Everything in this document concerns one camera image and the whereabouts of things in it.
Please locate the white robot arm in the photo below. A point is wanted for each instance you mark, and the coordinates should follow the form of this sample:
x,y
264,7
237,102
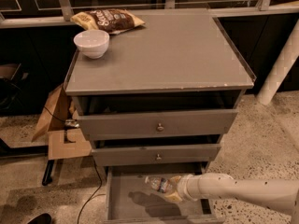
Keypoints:
x,y
278,195

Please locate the brass top drawer knob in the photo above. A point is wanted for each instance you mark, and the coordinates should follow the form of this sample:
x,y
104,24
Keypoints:
x,y
159,127

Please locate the grey drawer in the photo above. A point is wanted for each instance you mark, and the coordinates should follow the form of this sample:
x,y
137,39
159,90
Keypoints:
x,y
131,201
131,116
143,151

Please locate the grey wooden drawer cabinet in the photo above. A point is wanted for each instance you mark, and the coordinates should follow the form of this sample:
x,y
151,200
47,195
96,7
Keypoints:
x,y
177,50

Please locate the black metal stand leg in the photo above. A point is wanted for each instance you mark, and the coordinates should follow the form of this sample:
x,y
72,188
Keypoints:
x,y
47,174

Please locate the clear plastic water bottle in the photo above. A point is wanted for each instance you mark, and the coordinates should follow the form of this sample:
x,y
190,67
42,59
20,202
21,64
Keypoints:
x,y
160,184

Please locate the brown yellow chip bag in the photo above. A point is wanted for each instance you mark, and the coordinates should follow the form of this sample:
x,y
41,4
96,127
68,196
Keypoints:
x,y
113,21

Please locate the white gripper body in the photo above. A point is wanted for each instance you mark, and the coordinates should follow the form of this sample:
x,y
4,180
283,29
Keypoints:
x,y
186,187

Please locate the black shoe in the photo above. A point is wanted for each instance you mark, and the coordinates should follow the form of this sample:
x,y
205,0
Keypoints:
x,y
44,218

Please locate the brass middle drawer knob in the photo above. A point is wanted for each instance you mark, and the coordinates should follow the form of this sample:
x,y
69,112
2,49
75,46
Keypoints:
x,y
158,157

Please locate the brass drawer knob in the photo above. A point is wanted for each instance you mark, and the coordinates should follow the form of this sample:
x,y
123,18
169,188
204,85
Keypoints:
x,y
159,127
158,157

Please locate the grey bottom drawer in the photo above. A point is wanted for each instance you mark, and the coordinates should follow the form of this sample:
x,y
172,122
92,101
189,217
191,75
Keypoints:
x,y
131,201

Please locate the grey middle drawer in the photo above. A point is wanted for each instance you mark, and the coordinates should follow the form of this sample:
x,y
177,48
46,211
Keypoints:
x,y
143,151

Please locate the white ceramic bowl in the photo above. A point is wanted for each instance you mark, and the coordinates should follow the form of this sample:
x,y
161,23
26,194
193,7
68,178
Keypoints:
x,y
92,43

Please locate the metal window railing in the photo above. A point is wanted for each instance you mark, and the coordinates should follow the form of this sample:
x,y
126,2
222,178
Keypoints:
x,y
37,13

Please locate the grey top drawer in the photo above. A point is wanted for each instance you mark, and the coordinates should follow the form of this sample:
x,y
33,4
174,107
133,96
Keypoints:
x,y
131,116

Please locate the brown cardboard box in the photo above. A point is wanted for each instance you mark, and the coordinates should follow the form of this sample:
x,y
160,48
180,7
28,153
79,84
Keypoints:
x,y
64,141

